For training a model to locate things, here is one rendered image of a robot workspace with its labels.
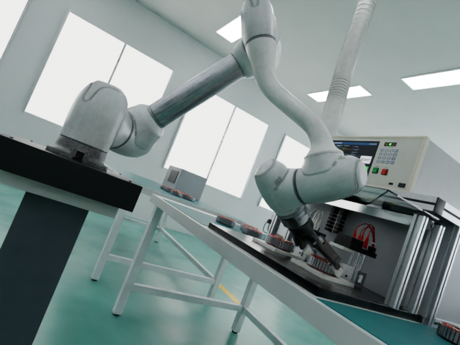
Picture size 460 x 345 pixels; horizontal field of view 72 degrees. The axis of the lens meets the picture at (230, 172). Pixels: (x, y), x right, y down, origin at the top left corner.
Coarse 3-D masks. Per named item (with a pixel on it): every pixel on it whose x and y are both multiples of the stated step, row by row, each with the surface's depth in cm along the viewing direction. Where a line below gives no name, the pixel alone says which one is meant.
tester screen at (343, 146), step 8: (336, 144) 137; (344, 144) 133; (352, 144) 130; (360, 144) 126; (368, 144) 123; (376, 144) 120; (344, 152) 132; (352, 152) 128; (360, 152) 125; (368, 152) 122
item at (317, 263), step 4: (312, 256) 102; (316, 256) 102; (308, 260) 103; (312, 260) 101; (316, 260) 100; (320, 260) 100; (324, 260) 107; (308, 264) 104; (312, 264) 101; (316, 264) 100; (320, 264) 99; (324, 264) 99; (328, 264) 98; (316, 268) 100; (320, 268) 99; (324, 268) 99; (328, 268) 99; (324, 272) 99; (328, 272) 98; (332, 272) 98
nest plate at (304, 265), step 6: (300, 264) 102; (306, 264) 103; (312, 270) 97; (318, 270) 99; (318, 276) 95; (324, 276) 94; (330, 276) 97; (336, 282) 96; (342, 282) 98; (348, 282) 100
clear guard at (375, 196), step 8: (360, 192) 87; (368, 192) 85; (376, 192) 84; (384, 192) 83; (392, 192) 84; (352, 200) 85; (360, 200) 83; (368, 200) 82; (376, 200) 103; (384, 200) 98; (392, 200) 93; (400, 200) 88; (392, 208) 107; (400, 208) 101; (408, 208) 96; (416, 208) 91; (432, 216) 94
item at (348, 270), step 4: (344, 264) 111; (344, 268) 111; (348, 268) 110; (352, 268) 108; (344, 272) 110; (348, 272) 109; (352, 272) 108; (356, 272) 107; (360, 272) 107; (364, 272) 108; (340, 276) 111; (344, 276) 110; (348, 276) 108; (356, 276) 106; (364, 276) 108; (348, 280) 108; (356, 280) 106; (364, 280) 108; (356, 284) 107; (360, 284) 108
